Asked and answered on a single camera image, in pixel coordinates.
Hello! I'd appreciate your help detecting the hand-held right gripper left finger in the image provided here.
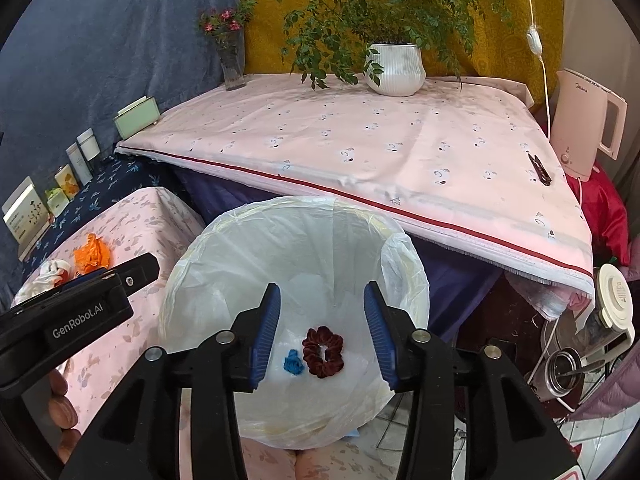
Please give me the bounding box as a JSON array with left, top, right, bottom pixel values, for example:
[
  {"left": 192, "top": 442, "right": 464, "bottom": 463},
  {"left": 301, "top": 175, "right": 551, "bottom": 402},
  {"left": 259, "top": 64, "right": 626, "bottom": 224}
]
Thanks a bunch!
[{"left": 60, "top": 282, "right": 283, "bottom": 480}]

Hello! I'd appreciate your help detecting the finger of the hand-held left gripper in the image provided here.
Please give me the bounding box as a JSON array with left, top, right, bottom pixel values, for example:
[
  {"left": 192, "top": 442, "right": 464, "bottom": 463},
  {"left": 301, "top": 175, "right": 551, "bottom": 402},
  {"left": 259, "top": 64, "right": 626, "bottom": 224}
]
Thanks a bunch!
[{"left": 65, "top": 252, "right": 161, "bottom": 293}]

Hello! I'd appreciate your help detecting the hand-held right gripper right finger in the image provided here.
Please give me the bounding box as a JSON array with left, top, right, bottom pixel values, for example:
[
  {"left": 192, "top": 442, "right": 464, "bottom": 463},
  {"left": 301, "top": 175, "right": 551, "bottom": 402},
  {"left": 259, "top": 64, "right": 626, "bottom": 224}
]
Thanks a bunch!
[{"left": 362, "top": 280, "right": 583, "bottom": 480}]

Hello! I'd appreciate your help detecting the trash bin with white liner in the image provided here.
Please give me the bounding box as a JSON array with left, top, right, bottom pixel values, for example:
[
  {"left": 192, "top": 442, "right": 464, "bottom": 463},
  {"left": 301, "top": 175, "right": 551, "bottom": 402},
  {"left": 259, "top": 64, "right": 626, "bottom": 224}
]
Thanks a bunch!
[{"left": 157, "top": 196, "right": 431, "bottom": 451}]

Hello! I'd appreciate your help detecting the person's left hand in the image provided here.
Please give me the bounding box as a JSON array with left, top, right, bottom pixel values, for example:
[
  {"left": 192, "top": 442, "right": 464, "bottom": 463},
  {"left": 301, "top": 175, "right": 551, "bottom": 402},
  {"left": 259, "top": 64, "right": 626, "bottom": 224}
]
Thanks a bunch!
[{"left": 49, "top": 367, "right": 83, "bottom": 456}]

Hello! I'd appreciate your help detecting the blue crumpled scrunchie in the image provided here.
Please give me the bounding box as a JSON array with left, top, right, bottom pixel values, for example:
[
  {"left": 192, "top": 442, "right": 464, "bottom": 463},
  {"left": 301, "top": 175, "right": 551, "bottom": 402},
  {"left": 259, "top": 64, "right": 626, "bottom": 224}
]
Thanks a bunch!
[{"left": 282, "top": 350, "right": 306, "bottom": 376}]

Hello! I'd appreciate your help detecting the orange crumpled wrapper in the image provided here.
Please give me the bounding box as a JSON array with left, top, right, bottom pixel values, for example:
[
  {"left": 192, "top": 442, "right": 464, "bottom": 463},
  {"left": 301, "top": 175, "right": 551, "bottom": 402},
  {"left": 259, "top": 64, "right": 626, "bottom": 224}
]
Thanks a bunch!
[{"left": 74, "top": 233, "right": 115, "bottom": 277}]

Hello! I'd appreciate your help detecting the dark red velvet scrunchie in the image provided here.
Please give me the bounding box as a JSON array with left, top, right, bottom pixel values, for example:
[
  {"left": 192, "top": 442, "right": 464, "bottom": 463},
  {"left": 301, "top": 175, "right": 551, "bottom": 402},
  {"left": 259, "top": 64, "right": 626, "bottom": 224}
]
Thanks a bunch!
[{"left": 301, "top": 326, "right": 347, "bottom": 380}]

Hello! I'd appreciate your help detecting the dark purple cloth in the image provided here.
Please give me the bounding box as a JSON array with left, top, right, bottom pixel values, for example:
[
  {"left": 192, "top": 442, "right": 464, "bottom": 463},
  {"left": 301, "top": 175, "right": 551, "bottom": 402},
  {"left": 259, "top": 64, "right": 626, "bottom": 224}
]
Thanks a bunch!
[{"left": 172, "top": 167, "right": 506, "bottom": 331}]

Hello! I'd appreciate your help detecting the small light green box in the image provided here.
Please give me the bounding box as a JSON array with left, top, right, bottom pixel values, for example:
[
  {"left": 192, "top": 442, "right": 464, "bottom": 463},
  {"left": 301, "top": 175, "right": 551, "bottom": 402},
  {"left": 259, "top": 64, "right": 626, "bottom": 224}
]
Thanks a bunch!
[{"left": 45, "top": 187, "right": 69, "bottom": 218}]

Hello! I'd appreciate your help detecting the box with orange flower print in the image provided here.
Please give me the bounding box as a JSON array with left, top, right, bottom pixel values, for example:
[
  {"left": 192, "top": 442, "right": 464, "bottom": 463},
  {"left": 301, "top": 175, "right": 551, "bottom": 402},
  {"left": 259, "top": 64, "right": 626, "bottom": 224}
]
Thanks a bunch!
[{"left": 54, "top": 164, "right": 81, "bottom": 197}]

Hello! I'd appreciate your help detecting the large white flat box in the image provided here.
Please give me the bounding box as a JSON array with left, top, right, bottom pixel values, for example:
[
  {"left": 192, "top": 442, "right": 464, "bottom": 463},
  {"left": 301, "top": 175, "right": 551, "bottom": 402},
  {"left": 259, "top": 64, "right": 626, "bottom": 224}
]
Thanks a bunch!
[{"left": 2, "top": 176, "right": 53, "bottom": 262}]

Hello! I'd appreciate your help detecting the tall white box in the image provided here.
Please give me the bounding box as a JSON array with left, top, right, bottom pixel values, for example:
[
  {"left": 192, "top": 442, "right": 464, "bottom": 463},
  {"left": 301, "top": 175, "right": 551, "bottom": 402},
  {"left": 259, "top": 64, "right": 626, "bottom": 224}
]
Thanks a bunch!
[{"left": 66, "top": 143, "right": 94, "bottom": 186}]

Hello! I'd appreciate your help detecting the white and grey jar box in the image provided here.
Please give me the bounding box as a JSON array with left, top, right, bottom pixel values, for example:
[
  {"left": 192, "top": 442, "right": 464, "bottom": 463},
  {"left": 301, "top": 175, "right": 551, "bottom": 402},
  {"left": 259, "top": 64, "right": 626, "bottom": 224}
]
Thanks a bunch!
[{"left": 76, "top": 129, "right": 101, "bottom": 163}]

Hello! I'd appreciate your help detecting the pale green box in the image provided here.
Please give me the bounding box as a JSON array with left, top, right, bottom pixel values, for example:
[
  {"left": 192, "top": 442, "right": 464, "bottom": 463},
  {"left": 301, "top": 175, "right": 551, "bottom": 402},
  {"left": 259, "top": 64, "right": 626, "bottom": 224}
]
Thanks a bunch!
[{"left": 113, "top": 95, "right": 161, "bottom": 140}]

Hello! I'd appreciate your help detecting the pink printed tablecloth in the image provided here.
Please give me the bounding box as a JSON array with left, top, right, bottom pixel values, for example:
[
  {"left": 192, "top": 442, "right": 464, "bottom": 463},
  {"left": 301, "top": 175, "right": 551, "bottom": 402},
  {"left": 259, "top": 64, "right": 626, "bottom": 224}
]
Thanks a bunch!
[{"left": 115, "top": 74, "right": 596, "bottom": 321}]

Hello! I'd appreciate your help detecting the blue blanket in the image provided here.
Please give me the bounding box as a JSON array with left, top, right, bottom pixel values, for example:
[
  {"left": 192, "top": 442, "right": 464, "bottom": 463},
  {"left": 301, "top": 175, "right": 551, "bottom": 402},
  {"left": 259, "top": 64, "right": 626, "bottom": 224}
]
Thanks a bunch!
[{"left": 0, "top": 0, "right": 246, "bottom": 311}]

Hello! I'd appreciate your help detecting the black clip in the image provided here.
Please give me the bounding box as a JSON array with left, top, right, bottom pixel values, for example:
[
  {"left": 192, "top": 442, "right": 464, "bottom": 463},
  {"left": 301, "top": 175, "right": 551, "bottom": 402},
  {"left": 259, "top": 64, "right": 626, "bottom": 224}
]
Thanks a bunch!
[{"left": 527, "top": 152, "right": 552, "bottom": 187}]

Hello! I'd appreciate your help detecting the glass vase with pink flowers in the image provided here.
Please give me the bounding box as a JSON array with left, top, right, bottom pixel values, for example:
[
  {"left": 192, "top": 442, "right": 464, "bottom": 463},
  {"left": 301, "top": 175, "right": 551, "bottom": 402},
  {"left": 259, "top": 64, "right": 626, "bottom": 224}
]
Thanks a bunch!
[{"left": 197, "top": 2, "right": 256, "bottom": 92}]

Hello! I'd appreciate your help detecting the pink quilted jacket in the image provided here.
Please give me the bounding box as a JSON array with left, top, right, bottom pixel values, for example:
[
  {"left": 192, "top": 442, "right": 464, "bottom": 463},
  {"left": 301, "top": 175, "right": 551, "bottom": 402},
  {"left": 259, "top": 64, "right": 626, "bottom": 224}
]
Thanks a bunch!
[{"left": 570, "top": 340, "right": 638, "bottom": 423}]

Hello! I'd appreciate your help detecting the white round lid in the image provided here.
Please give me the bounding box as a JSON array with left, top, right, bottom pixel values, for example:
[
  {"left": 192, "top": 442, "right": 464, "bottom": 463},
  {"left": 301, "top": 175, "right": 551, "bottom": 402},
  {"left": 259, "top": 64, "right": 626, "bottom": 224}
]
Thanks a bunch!
[{"left": 592, "top": 262, "right": 636, "bottom": 331}]

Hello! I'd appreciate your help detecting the red cloth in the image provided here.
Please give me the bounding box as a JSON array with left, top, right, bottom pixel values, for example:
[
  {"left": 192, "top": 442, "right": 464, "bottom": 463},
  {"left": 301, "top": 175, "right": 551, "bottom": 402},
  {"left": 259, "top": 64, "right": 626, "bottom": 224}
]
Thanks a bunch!
[{"left": 565, "top": 162, "right": 632, "bottom": 266}]

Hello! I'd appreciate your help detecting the green plant in white pot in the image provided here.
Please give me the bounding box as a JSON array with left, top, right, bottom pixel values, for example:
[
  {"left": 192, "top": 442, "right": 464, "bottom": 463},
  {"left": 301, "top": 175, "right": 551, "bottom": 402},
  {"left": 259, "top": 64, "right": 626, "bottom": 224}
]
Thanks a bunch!
[{"left": 255, "top": 0, "right": 516, "bottom": 97}]

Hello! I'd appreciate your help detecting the yellow cloth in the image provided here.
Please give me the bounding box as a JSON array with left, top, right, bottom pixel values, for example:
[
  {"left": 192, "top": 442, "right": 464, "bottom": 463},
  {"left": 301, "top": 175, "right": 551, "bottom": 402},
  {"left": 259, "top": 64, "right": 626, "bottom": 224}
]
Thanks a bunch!
[{"left": 230, "top": 0, "right": 566, "bottom": 101}]

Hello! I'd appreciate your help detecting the pink electric kettle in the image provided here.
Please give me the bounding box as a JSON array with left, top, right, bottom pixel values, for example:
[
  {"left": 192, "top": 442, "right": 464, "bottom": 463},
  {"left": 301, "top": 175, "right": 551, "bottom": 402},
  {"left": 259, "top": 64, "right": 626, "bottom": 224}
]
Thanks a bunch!
[{"left": 554, "top": 67, "right": 628, "bottom": 181}]

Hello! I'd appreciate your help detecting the white cable with switch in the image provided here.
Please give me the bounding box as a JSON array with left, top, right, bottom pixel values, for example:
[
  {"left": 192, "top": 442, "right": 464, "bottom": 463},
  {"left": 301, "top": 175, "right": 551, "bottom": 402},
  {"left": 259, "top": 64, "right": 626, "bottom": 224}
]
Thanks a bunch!
[{"left": 515, "top": 0, "right": 553, "bottom": 141}]

